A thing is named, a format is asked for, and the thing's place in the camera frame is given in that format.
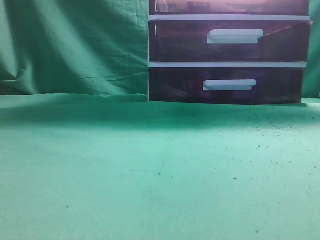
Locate purple translucent drawer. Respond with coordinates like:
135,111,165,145
149,20,311,62
148,67,304,105
148,0,310,16

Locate green cloth table cover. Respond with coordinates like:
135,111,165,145
0,94,320,240

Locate green cloth backdrop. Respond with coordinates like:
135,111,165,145
0,0,320,99

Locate white plastic drawer cabinet frame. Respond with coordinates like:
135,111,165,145
148,8,312,101

